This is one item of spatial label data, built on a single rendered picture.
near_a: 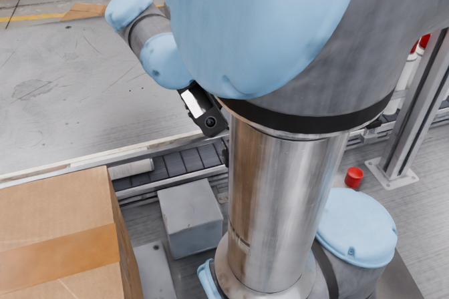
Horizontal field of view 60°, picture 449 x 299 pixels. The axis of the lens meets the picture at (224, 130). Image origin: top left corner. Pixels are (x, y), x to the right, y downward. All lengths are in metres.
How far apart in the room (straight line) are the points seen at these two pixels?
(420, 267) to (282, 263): 0.49
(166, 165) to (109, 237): 0.40
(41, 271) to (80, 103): 0.73
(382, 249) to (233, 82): 0.39
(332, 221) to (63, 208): 0.33
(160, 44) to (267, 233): 0.30
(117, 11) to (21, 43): 0.89
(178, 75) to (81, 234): 0.23
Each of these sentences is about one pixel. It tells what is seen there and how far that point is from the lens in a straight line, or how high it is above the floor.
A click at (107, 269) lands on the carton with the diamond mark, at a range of 0.44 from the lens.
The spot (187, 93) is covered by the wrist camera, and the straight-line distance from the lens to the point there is 0.70.
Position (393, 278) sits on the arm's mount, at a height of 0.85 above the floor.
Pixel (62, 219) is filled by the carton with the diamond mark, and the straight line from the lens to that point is 0.49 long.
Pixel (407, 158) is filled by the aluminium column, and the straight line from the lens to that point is 0.92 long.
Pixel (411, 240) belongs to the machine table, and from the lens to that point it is 0.86.
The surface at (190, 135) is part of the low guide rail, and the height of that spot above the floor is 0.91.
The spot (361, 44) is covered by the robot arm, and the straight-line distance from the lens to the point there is 0.18.
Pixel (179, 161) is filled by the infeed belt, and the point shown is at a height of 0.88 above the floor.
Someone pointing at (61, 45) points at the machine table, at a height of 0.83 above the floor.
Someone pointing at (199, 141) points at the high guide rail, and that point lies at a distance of 0.77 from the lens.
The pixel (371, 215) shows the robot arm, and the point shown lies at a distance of 0.55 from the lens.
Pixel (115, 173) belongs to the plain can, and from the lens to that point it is 0.80.
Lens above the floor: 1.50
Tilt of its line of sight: 43 degrees down
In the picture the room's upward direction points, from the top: straight up
